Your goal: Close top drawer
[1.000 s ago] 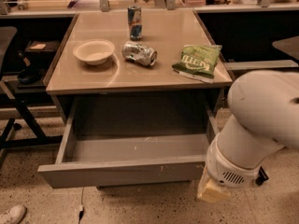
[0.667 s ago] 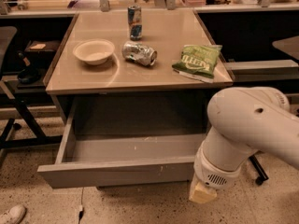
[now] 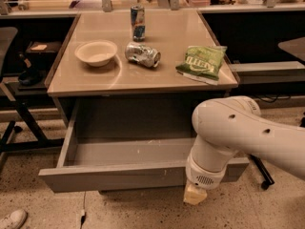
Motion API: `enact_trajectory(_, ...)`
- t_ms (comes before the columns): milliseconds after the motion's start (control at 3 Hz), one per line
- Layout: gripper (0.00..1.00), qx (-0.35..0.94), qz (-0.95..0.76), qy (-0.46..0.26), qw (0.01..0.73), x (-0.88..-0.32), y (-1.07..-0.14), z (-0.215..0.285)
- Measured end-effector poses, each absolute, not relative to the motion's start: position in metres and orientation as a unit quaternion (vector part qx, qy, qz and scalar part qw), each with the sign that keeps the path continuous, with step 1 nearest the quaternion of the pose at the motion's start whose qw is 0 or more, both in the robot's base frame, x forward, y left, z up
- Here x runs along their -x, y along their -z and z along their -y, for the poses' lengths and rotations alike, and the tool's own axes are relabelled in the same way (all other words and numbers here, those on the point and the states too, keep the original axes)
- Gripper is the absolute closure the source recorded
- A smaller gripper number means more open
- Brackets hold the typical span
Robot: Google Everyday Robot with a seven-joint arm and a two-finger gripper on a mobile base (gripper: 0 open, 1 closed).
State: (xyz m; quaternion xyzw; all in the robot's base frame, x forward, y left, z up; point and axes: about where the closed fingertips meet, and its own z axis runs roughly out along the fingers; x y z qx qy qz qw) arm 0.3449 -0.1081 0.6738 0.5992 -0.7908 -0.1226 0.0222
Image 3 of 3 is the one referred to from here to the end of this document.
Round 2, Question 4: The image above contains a grey drawer cabinet with beige top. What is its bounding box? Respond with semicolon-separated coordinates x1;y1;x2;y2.
46;9;238;122

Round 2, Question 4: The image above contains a crushed silver soda can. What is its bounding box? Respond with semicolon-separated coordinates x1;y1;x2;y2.
125;42;161;68

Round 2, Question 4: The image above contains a white floor cable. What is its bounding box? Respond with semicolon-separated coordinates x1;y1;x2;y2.
78;191;88;229

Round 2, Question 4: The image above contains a white sneaker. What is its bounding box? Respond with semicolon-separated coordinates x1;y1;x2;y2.
0;209;28;229

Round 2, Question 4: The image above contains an upright blue soda can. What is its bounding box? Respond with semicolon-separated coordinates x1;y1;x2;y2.
131;5;145;42

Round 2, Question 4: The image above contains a black chair frame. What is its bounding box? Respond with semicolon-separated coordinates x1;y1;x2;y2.
0;26;66;174

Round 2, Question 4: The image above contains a white paper bowl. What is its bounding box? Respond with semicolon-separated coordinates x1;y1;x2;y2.
74;40;117;67

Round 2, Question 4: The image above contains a green chip bag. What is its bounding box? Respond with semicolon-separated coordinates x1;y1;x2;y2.
175;46;227;85

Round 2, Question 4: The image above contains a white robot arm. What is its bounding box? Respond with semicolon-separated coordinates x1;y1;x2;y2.
183;96;305;205

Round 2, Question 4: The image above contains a white gripper with grille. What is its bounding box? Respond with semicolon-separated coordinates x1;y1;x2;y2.
183;156;226;205

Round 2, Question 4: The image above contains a black wheeled stand leg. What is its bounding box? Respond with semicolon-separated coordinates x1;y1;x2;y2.
251;156;275;190

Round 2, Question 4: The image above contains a grey top drawer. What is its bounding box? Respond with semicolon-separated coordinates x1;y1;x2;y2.
38;97;250;194

